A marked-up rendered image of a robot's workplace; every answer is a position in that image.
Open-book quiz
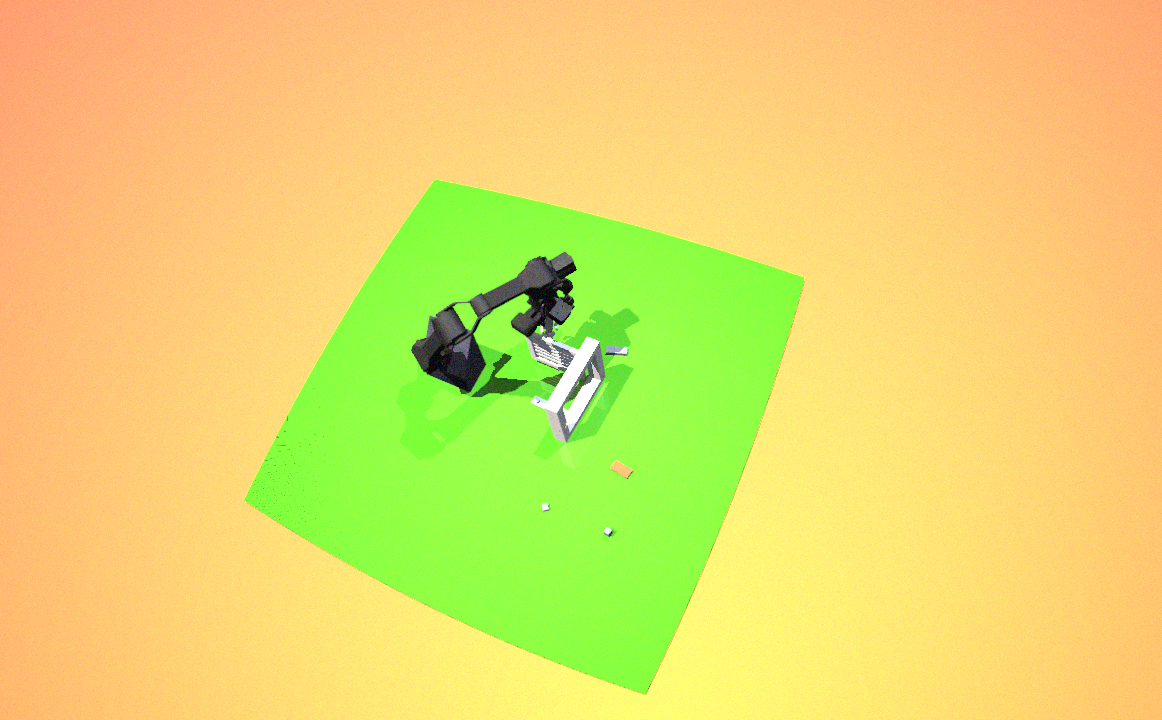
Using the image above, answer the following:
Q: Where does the tan rectangular block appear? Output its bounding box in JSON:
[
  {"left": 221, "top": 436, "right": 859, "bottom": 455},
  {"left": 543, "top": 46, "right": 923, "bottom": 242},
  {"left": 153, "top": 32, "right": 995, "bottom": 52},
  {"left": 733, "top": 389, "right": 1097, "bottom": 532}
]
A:
[{"left": 609, "top": 460, "right": 633, "bottom": 478}]

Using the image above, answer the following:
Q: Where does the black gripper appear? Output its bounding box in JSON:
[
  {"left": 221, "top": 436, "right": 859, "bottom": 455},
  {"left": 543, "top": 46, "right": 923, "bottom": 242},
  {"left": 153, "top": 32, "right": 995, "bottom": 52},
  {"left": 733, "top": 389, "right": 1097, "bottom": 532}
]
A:
[{"left": 511, "top": 278, "right": 573, "bottom": 337}]

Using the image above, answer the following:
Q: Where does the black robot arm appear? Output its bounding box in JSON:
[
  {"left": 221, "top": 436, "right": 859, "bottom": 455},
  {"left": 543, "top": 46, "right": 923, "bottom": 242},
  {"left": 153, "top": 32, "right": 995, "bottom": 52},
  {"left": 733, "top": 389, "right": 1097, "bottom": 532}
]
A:
[{"left": 411, "top": 251, "right": 578, "bottom": 375}]

